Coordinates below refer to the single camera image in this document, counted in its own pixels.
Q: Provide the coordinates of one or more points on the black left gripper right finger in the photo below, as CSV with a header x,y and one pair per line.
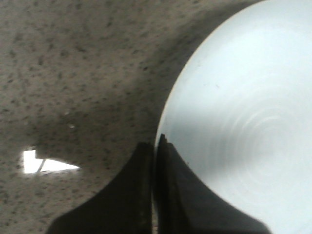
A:
x,y
185,205

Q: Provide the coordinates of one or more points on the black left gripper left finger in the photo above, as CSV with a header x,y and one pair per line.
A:
x,y
123,207

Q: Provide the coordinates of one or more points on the light blue round plate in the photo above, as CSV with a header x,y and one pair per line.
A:
x,y
240,113

